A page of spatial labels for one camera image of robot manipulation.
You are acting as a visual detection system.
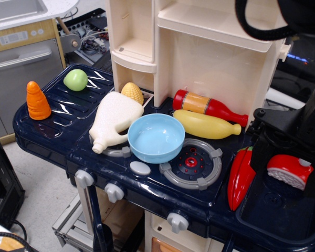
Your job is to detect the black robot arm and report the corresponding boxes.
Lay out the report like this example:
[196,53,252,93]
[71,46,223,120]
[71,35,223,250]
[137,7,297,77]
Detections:
[248,90,315,198]

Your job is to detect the light blue plastic bowl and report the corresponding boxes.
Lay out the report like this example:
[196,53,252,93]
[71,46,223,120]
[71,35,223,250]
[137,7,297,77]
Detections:
[128,113,185,164]

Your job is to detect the orange toy carrot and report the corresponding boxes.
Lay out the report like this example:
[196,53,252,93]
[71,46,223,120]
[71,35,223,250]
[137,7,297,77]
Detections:
[26,81,51,121]

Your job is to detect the red toy ketchup bottle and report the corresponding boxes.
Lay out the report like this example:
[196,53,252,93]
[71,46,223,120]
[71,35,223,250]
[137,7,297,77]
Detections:
[172,90,248,128]

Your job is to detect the white toy jug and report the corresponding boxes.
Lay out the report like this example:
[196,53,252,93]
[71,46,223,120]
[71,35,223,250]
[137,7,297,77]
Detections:
[89,91,144,154]

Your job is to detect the yellow toy mustard bottle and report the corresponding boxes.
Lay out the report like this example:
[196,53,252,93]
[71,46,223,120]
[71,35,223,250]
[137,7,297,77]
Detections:
[173,109,242,140]

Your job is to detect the grey oval stove button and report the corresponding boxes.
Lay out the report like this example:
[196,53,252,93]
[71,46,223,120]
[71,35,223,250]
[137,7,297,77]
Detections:
[130,161,151,176]

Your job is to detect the yellow toy corn cob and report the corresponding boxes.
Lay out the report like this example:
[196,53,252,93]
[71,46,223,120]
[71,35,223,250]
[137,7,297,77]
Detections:
[121,82,144,105]

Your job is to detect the dark blue toy kitchen counter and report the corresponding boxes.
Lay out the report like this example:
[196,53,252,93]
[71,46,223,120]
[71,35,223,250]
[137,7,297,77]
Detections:
[13,64,315,251]

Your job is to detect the grey toy stove burner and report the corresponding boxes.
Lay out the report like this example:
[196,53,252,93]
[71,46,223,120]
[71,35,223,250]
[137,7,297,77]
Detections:
[159,139,223,191]

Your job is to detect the grey middle stove knob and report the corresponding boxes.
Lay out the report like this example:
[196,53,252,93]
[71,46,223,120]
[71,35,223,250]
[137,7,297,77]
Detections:
[104,183,124,203]

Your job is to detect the grey stove knob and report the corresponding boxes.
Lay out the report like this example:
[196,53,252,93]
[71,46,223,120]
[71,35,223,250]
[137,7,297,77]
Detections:
[104,183,124,203]
[75,170,95,189]
[167,213,189,234]

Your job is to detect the cream toy kitchen shelf unit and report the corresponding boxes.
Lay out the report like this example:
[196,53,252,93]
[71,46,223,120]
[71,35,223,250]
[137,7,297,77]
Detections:
[106,1,290,121]

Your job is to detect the grey left stove knob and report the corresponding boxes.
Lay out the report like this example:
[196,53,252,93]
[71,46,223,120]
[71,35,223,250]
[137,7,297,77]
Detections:
[75,170,95,189]

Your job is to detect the green toy apple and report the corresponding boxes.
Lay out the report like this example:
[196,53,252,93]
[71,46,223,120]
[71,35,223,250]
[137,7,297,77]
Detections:
[63,69,88,91]

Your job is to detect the red toy chili pepper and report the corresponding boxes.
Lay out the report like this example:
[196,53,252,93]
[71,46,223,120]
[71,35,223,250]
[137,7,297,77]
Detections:
[227,146,256,211]

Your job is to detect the grey right stove knob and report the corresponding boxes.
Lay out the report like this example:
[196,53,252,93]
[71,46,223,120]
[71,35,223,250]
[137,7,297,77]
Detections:
[167,213,189,234]

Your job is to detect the wooden toy dishwasher cabinet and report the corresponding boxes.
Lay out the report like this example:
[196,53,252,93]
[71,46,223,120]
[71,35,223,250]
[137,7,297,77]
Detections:
[0,1,78,144]

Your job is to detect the black computer case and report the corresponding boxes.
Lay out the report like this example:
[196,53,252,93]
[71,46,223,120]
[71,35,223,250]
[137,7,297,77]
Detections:
[0,143,25,229]

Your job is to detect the electronics and wires pile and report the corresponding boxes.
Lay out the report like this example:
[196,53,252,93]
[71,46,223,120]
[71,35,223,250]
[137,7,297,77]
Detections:
[56,7,113,74]

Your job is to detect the aluminium frame rail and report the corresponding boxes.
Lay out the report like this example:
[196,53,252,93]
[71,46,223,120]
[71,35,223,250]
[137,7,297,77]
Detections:
[52,194,93,251]

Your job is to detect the black braided cable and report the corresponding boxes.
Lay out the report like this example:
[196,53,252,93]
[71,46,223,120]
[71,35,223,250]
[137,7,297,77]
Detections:
[234,0,297,41]

